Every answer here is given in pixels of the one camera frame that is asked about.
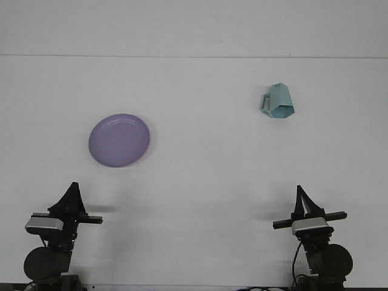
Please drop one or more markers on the pale blue hexagonal cup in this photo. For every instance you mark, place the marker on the pale blue hexagonal cup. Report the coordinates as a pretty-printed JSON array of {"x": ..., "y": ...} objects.
[{"x": 282, "y": 97}]

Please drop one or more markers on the pale purple round plate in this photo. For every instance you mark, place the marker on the pale purple round plate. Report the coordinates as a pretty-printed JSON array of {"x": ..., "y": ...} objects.
[{"x": 118, "y": 141}]

